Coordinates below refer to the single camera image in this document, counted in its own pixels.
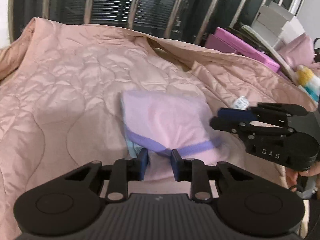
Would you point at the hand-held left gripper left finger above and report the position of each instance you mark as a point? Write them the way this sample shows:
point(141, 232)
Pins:
point(143, 165)

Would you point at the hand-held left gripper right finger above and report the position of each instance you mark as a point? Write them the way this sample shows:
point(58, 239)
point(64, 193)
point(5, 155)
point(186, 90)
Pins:
point(177, 166)

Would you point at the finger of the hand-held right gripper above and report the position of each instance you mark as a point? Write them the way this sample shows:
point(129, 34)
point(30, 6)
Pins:
point(225, 124)
point(235, 113)

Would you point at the pink blue garment purple trim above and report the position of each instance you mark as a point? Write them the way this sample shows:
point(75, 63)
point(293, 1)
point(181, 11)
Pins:
point(162, 120)

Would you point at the person's right hand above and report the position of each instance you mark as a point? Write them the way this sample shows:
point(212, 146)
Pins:
point(291, 178)

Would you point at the magenta flat box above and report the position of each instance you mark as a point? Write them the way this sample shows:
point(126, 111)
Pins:
point(237, 45)

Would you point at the yellow teal plush toy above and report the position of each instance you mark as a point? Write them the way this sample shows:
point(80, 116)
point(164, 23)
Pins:
point(305, 75)

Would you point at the dark flat booklet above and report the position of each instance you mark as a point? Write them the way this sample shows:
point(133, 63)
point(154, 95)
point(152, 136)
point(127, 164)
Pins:
point(255, 33)

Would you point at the pink bag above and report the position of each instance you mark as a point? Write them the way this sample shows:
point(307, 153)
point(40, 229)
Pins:
point(297, 47)

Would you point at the stack of white boxes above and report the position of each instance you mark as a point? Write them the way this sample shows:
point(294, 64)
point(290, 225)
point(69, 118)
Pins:
point(270, 17)

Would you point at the pink quilted jacket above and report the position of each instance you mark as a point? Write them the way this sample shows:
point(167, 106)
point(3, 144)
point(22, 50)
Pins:
point(62, 92)

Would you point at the window with dark blinds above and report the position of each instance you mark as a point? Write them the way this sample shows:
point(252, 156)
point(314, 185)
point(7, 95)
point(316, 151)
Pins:
point(110, 2)

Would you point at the metal window grille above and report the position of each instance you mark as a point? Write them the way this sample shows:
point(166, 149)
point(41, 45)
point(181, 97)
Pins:
point(87, 2)

